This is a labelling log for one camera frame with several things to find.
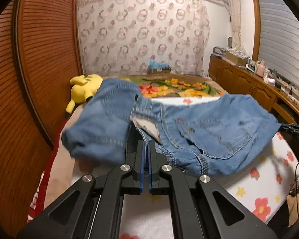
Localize yellow Pikachu plush toy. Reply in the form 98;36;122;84
65;74;103;116

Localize grey window roller shutter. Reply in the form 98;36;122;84
258;0;299;88

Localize blue denim jeans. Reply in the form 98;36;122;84
61;79;280;176

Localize beige bed cover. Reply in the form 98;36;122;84
43;119;78;208

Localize pink thermos bottle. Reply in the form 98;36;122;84
255;61;266;77

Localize cardboard box on sideboard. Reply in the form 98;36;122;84
225;52;247;66

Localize patterned lace curtain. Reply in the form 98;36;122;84
78;0;210;76

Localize wooden sideboard cabinet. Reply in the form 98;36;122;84
209;56;299;123

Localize brown floral blanket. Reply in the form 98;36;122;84
114;73;227;99

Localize cardboard box with blue bag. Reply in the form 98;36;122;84
149;59;171;74

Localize white floral bed sheet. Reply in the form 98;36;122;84
72;96;299;239

